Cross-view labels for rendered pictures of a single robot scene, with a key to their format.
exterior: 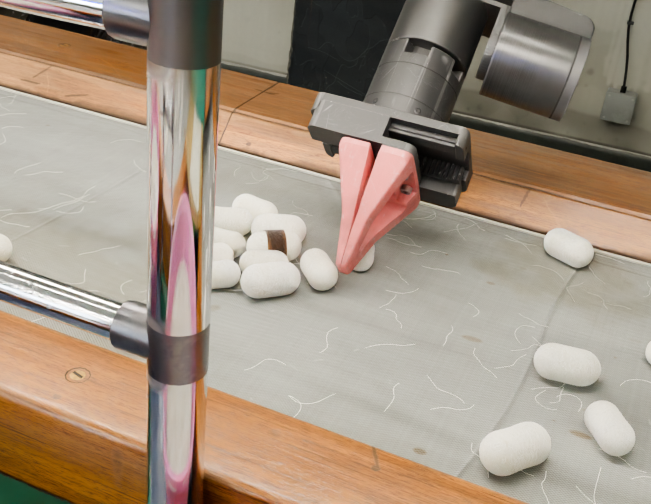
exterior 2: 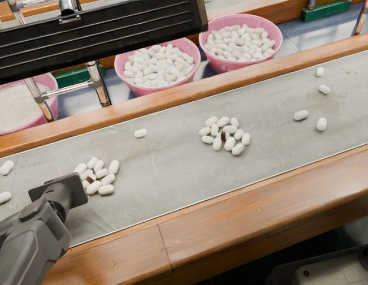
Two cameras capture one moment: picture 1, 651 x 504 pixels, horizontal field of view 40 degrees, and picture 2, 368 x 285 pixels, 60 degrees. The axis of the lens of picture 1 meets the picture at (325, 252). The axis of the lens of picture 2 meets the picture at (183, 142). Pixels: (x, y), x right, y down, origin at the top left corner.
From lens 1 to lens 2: 1.03 m
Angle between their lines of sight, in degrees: 93
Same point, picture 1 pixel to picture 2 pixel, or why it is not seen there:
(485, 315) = not seen: hidden behind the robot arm
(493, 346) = (24, 197)
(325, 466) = (32, 134)
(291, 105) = (146, 247)
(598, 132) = not seen: outside the picture
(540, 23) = (8, 225)
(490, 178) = not seen: hidden behind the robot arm
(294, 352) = (63, 162)
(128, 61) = (227, 221)
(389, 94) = (55, 185)
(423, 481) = (16, 142)
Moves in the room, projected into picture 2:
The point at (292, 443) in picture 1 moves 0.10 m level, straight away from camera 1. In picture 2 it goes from (39, 134) to (57, 157)
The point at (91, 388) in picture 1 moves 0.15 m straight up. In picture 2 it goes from (77, 120) to (56, 76)
